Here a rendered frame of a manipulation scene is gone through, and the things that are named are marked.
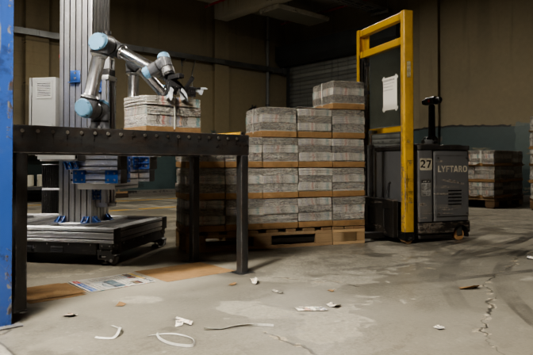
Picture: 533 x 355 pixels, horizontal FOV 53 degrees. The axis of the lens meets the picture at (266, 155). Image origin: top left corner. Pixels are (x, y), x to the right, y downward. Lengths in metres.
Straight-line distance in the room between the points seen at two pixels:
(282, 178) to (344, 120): 0.70
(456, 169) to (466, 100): 5.85
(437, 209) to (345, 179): 0.81
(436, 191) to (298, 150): 1.21
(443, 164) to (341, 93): 1.03
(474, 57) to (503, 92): 0.85
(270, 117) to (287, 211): 0.72
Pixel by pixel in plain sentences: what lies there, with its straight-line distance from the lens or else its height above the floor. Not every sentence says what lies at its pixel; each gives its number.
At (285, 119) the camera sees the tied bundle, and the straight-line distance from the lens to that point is 4.10.
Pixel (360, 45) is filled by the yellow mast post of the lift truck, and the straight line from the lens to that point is 5.13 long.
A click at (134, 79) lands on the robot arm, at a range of 4.30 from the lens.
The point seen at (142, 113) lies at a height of 0.93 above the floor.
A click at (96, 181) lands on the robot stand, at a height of 0.51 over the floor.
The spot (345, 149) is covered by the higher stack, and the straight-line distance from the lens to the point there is 4.31.
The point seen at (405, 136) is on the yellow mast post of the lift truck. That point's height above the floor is 0.85.
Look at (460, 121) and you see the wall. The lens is 10.53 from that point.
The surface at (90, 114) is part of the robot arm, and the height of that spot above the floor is 0.94.
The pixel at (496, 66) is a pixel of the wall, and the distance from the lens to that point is 10.32.
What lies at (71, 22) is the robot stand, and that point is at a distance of 4.08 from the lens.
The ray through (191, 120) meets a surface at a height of 0.90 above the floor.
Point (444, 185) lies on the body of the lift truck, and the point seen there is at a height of 0.46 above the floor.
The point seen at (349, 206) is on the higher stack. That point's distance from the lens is 4.34.
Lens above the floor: 0.63
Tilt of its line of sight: 1 degrees up
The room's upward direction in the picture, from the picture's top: straight up
